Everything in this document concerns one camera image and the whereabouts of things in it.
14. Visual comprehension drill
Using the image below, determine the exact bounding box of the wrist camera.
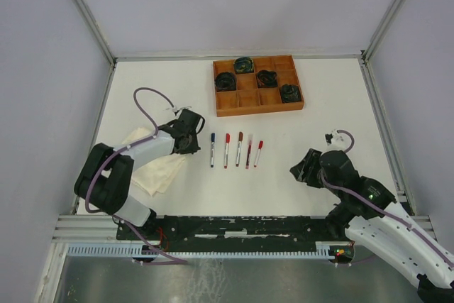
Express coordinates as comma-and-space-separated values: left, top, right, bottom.
325, 130, 351, 152
170, 106, 191, 115

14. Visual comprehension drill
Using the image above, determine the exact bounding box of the white pen brown end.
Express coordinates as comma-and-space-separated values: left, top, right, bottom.
236, 140, 243, 167

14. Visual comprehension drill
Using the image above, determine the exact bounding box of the aluminium frame left post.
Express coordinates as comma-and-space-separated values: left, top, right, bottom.
72, 0, 116, 65

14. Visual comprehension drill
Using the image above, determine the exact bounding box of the aluminium frame right post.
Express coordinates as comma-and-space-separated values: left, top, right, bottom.
362, 0, 406, 65

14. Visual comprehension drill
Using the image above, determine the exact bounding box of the aluminium frame post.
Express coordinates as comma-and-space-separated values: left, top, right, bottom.
72, 0, 116, 65
362, 0, 406, 65

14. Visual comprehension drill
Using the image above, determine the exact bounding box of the aluminium frame back rail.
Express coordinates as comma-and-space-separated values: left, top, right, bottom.
115, 54, 362, 62

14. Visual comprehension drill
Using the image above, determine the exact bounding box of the coiled green black cable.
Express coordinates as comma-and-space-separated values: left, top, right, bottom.
233, 56, 255, 75

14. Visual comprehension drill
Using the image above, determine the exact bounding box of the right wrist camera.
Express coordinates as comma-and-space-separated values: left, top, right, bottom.
325, 130, 351, 152

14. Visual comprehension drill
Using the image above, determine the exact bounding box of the white marker red end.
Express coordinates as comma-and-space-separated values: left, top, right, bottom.
223, 142, 230, 169

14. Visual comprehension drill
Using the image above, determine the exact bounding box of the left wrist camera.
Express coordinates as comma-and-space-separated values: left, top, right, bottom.
170, 106, 191, 115

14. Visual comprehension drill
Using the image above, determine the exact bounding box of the cream folded cloth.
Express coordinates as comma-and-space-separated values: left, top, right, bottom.
123, 127, 186, 203

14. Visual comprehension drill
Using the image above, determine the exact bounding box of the coiled black cable centre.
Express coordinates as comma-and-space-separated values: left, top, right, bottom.
255, 70, 279, 89

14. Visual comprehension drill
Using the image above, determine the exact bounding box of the white marker blue end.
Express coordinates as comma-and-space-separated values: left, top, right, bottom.
210, 141, 215, 168

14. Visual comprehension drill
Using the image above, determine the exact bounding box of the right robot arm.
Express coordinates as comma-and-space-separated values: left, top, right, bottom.
290, 149, 453, 302

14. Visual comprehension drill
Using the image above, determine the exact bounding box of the wooden compartment tray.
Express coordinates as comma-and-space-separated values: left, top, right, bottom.
213, 55, 304, 117

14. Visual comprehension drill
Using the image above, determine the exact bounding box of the white slotted cable duct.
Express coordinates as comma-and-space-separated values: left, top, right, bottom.
67, 237, 353, 260

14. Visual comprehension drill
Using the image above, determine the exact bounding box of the thin white pen red end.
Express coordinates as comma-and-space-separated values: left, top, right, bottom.
253, 148, 262, 168

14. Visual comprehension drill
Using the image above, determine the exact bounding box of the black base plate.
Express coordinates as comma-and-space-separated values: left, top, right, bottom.
136, 216, 355, 250

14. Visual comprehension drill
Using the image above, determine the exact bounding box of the coiled black cable left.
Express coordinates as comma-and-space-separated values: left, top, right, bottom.
214, 72, 238, 92

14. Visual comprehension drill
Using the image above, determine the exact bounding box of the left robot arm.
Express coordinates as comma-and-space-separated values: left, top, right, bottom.
74, 109, 206, 239

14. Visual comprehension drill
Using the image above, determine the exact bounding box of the coiled black cable front right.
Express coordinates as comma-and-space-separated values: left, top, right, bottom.
279, 84, 302, 103

